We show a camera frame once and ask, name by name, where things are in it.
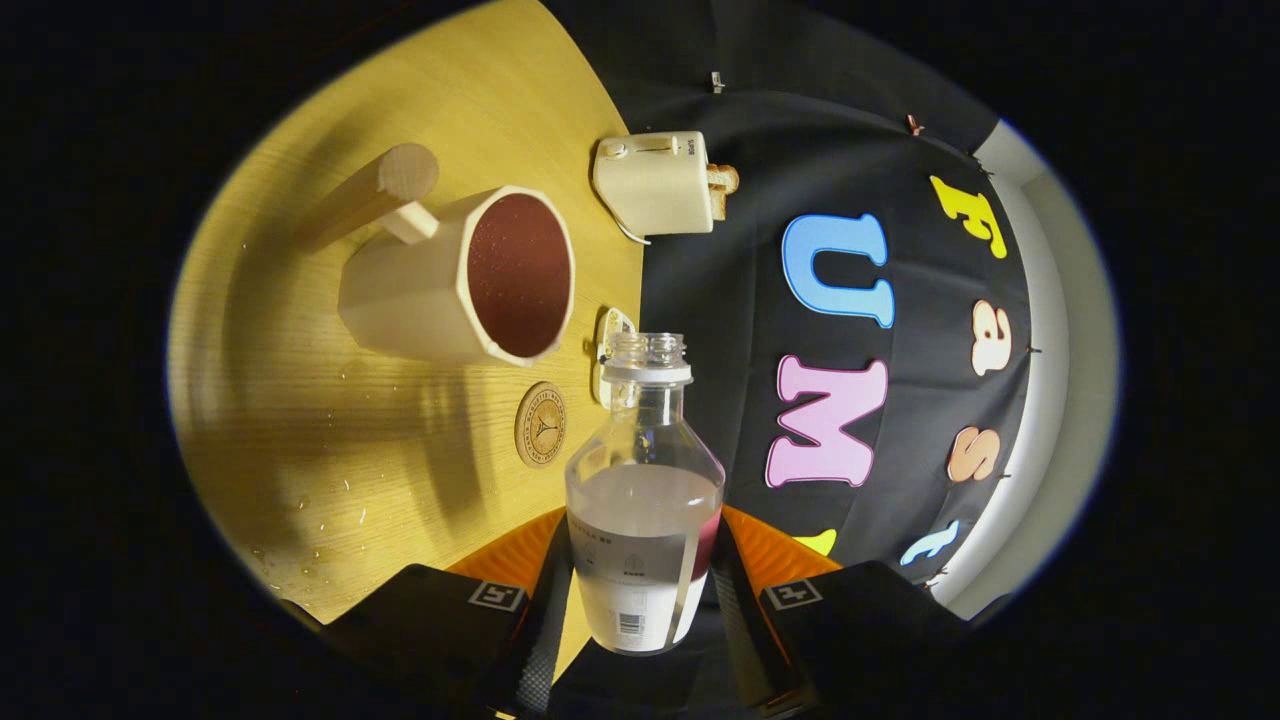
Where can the clear plastic juice bottle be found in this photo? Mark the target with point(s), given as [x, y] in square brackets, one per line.
[645, 520]

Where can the white divided snack dish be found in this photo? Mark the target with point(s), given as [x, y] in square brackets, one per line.
[605, 345]

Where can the round wooden coaster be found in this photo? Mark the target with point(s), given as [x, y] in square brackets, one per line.
[541, 425]

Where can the toast slice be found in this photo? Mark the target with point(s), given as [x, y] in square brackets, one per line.
[718, 205]
[724, 178]

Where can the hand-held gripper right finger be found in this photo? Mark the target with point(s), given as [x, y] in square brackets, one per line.
[740, 630]

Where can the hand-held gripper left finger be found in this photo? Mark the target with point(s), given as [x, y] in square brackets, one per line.
[545, 645]

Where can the wooden table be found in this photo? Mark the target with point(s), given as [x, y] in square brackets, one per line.
[330, 440]

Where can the black backdrop cloth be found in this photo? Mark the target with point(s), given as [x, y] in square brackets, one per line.
[730, 300]

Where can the cream toaster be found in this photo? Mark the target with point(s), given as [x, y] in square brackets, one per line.
[655, 182]

